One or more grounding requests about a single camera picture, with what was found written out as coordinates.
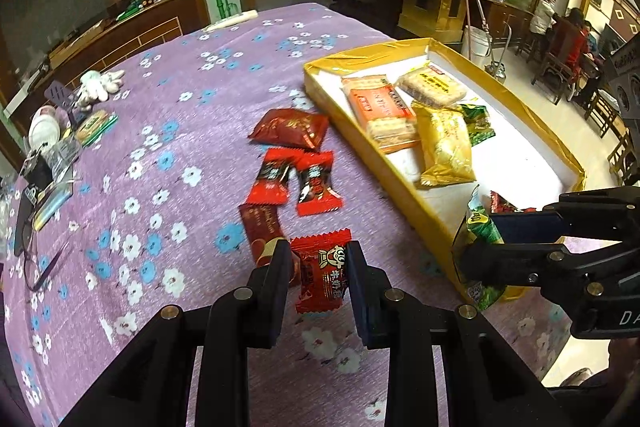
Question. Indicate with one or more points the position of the dark red pillow packet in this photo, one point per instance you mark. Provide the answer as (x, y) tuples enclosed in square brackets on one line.
[(290, 129)]

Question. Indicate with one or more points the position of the yellow-edged white tray box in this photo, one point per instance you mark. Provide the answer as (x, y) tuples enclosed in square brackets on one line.
[(525, 147)]

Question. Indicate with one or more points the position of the white bucket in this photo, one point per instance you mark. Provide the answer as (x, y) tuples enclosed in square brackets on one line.
[(477, 42)]

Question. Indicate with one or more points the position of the white paper cup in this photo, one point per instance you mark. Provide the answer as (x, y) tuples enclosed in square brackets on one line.
[(42, 129)]

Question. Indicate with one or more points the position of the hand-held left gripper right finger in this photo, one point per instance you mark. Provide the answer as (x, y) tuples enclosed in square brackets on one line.
[(357, 292)]

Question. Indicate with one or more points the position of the wooden chair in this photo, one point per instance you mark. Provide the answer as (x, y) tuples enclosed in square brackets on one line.
[(550, 72), (625, 159), (602, 109)]

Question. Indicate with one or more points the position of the yellow cracker packet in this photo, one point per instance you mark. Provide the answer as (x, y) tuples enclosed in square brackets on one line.
[(432, 87)]

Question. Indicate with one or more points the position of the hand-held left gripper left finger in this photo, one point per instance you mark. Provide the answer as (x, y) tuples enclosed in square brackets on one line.
[(280, 287)]

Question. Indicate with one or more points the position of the small green snack packet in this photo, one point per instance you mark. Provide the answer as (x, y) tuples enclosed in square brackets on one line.
[(477, 124)]

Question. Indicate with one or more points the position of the gold pastry packet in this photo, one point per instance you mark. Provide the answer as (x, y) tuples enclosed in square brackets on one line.
[(445, 147)]

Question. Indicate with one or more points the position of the green cracker packet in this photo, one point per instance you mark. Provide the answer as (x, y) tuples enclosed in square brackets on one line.
[(95, 125)]

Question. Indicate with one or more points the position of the white glove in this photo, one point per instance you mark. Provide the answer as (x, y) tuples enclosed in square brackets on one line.
[(100, 84)]

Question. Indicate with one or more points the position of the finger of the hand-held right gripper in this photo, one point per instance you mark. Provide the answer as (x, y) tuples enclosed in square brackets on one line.
[(500, 262), (525, 227)]

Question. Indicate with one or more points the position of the wooden counter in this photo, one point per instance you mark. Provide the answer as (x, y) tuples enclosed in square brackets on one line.
[(100, 42)]

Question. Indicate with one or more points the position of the purple floral tablecloth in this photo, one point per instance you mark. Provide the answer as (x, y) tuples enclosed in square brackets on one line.
[(175, 107)]

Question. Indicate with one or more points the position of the red candy packet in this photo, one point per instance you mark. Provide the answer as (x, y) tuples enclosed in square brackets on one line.
[(502, 203), (272, 177), (315, 184), (320, 272)]

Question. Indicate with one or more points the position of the large green gold snack packet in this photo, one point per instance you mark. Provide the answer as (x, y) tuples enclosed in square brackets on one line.
[(482, 227)]

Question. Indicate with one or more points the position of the dark slotted stand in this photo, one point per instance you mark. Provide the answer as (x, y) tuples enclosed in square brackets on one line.
[(57, 92)]

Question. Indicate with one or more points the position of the orange cracker packet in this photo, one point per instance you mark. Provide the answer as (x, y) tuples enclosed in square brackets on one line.
[(380, 107)]

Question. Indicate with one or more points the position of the clear plastic bag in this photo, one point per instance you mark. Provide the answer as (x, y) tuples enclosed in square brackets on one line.
[(62, 152)]

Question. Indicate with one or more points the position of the black eyeglasses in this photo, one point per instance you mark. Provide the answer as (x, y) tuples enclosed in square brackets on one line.
[(22, 227)]

